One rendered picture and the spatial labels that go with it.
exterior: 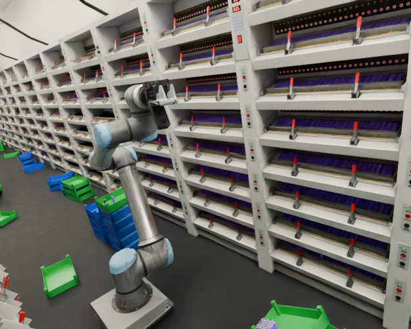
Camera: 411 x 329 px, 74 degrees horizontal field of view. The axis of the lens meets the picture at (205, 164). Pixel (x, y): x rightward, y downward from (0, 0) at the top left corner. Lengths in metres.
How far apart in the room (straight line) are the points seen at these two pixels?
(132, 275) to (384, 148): 1.30
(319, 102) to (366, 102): 0.17
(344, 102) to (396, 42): 0.25
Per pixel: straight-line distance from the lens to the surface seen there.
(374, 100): 1.18
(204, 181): 1.91
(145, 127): 1.11
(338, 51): 1.20
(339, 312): 1.75
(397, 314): 1.65
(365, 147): 1.24
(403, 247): 1.40
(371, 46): 1.17
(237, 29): 1.41
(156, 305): 1.67
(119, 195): 2.34
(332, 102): 1.23
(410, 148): 1.21
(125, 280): 1.61
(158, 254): 1.61
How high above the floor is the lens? 1.32
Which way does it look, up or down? 21 degrees down
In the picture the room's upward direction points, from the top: 10 degrees counter-clockwise
